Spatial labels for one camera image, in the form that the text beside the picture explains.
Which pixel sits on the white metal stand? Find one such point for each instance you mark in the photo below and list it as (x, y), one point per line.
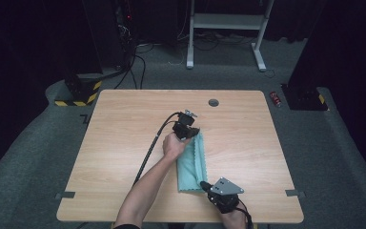
(225, 21)

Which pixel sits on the grey tape strip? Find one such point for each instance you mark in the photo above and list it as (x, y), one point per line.
(294, 193)
(65, 195)

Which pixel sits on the grey table grommet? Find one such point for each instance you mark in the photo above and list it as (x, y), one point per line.
(213, 102)

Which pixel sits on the dark equipment rack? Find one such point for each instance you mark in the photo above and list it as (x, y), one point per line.
(108, 31)

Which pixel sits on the teal cloth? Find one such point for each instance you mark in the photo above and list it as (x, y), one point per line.
(190, 168)

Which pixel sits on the red can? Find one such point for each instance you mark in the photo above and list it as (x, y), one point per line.
(275, 99)

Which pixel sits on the person's black sleeve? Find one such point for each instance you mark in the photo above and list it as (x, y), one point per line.
(126, 226)

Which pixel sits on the person's left hand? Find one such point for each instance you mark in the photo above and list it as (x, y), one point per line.
(173, 146)

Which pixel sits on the black curtain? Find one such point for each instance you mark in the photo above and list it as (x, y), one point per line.
(346, 41)

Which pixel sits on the black yellow striped stand base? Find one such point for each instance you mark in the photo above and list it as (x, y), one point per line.
(82, 93)

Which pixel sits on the person's right hand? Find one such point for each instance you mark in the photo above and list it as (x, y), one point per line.
(235, 221)

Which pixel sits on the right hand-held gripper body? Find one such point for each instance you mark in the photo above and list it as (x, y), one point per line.
(225, 198)

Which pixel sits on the black stand base yellow mark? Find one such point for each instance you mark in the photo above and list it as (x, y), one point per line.
(305, 98)

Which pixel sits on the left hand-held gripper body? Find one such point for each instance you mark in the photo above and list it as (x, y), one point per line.
(182, 129)

